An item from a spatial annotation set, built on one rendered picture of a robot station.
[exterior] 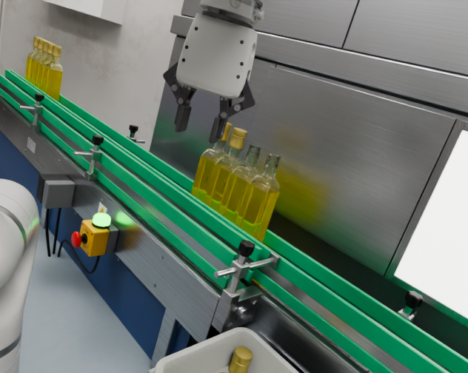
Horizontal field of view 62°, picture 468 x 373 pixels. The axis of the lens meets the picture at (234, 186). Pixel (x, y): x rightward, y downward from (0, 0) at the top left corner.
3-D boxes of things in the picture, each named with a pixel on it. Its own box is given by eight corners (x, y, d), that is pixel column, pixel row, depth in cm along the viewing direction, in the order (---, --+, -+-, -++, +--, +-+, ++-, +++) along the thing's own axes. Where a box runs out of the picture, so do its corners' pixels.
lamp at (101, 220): (112, 228, 99) (115, 217, 98) (96, 229, 96) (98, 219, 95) (104, 220, 102) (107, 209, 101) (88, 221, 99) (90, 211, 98)
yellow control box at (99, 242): (114, 254, 101) (119, 229, 99) (87, 259, 96) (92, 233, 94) (101, 241, 106) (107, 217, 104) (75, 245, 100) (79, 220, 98)
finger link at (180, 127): (196, 89, 59) (186, 130, 61) (177, 83, 60) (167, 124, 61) (189, 89, 56) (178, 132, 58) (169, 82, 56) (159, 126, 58)
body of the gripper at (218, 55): (267, 27, 57) (245, 101, 60) (203, 8, 58) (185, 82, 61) (259, 17, 50) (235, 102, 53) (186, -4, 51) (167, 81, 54)
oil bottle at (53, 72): (57, 114, 169) (67, 48, 161) (44, 112, 165) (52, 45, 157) (52, 110, 173) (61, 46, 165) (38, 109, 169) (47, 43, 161)
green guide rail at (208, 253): (226, 289, 77) (238, 254, 74) (223, 289, 76) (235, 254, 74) (-12, 82, 186) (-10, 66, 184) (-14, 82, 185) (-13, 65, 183)
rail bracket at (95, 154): (98, 183, 111) (106, 138, 107) (72, 183, 105) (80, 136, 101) (91, 177, 113) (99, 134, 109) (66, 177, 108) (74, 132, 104)
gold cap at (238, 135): (245, 150, 92) (250, 132, 90) (235, 149, 89) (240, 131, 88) (235, 145, 94) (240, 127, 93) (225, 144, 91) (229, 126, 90)
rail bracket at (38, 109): (41, 132, 139) (46, 96, 136) (18, 130, 134) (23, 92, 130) (36, 129, 142) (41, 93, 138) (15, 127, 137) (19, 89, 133)
